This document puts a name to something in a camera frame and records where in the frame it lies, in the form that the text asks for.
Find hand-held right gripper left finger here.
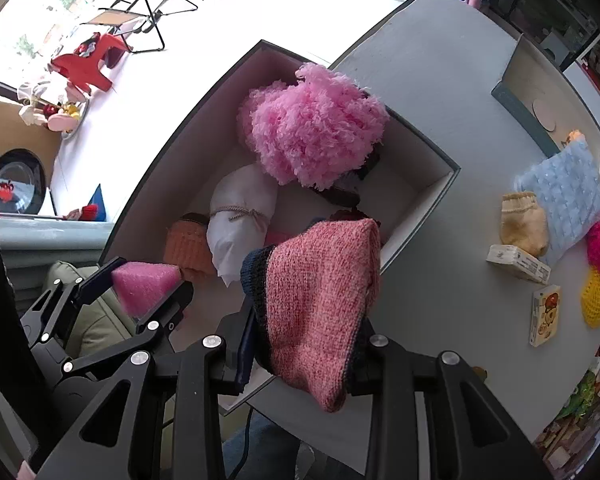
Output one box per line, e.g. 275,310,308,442
30,332,261,480

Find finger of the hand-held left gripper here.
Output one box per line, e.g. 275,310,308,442
77,256,131,306
132,282,195,353

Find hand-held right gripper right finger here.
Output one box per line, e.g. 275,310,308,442
347,332,553,480

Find pink foam wedge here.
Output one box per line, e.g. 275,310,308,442
111,261,182,321

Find pink knit hat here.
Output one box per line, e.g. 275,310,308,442
240,217,383,413

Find large grey storage box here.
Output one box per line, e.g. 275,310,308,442
97,39,462,418

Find pink fluffy yarn bundle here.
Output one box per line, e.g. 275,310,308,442
236,62,391,191

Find olive green cushion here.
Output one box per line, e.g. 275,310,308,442
47,260,141,356

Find orange knit item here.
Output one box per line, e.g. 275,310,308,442
163,214,218,281

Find blue triangular flag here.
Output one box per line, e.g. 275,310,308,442
87,184,109,222

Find person's legs in jeans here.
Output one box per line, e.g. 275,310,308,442
222,422,301,480

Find white tied cloth bundle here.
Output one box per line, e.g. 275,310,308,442
206,164,280,288

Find black round plate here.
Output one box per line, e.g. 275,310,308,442
0,149,47,215

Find small cream printed box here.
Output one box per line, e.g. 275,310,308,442
486,244,552,283

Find cartoon print tissue box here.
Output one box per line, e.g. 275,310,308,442
529,284,563,348

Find pile of plush toys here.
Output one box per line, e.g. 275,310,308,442
17,80,88,136

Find cardboard box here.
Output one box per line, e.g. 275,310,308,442
0,99,63,181

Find beige knit sock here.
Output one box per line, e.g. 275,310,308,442
499,191,551,257

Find pile of snack packets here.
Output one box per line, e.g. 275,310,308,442
532,315,600,476

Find red plastic stool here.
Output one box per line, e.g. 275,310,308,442
50,32,133,93

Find yellow foam mesh sleeve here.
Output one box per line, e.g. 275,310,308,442
580,266,600,328

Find light blue bubble blanket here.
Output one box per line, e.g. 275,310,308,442
512,137,600,267

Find black folding chair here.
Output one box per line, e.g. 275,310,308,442
80,0,199,56

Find round wooden disc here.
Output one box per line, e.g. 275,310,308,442
531,99,563,133

